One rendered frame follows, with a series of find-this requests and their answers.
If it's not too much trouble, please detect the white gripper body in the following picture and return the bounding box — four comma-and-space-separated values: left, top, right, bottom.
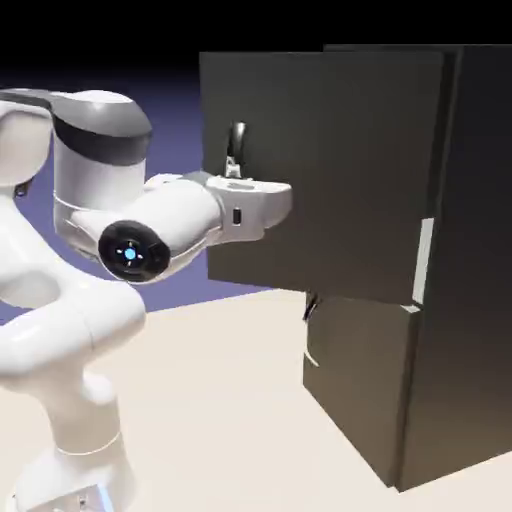
205, 174, 294, 243

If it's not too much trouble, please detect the dark curved metal door handle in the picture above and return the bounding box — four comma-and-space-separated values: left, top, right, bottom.
226, 121, 249, 166

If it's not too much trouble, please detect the dark grey large cabinet door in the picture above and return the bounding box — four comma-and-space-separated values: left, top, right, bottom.
198, 50, 445, 308

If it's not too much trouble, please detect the dark grey small cabinet door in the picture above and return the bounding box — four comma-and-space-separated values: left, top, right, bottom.
302, 294, 421, 488

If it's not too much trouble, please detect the dark grey cabinet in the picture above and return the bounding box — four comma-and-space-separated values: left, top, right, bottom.
302, 43, 512, 493

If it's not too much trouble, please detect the slim curved silver door handle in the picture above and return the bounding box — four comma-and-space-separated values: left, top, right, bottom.
302, 293, 321, 368

